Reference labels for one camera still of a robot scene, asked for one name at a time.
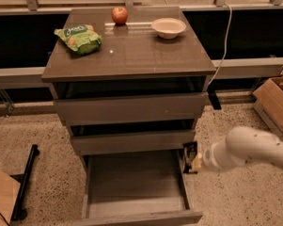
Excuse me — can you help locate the cardboard box right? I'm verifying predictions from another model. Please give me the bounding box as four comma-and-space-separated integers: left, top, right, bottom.
254, 76, 283, 139

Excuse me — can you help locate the top drawer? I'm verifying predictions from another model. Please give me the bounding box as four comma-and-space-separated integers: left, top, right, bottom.
55, 93, 206, 125

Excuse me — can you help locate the black plug adapter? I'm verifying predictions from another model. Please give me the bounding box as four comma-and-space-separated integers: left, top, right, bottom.
208, 90, 222, 110

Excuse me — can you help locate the brown drawer cabinet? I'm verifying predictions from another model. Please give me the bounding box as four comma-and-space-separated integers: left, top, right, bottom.
40, 6, 217, 226

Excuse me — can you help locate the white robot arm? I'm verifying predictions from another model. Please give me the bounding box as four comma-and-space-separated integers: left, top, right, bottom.
192, 126, 283, 172

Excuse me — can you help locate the middle drawer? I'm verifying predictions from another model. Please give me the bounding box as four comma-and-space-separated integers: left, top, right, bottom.
71, 130, 196, 155

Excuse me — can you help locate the red apple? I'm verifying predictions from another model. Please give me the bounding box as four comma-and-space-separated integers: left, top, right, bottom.
111, 7, 128, 25

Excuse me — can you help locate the cardboard sheet left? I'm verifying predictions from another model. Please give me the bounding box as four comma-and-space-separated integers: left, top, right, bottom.
0, 170, 20, 226

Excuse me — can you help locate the black metal stand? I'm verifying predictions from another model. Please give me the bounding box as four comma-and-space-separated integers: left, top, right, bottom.
11, 144, 39, 221

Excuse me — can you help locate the open bottom drawer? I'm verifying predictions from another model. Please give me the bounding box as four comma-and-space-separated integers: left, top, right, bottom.
72, 150, 203, 226

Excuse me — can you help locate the green chip bag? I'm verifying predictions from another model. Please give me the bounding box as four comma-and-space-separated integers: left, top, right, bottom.
54, 24, 102, 56

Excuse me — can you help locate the white cable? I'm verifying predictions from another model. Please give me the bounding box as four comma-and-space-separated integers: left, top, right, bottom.
207, 3, 233, 87

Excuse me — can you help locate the white paper bowl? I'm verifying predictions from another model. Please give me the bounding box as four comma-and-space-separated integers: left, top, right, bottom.
151, 18, 186, 40

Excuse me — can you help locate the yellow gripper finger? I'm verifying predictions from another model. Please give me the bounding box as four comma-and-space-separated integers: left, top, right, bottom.
192, 153, 203, 171

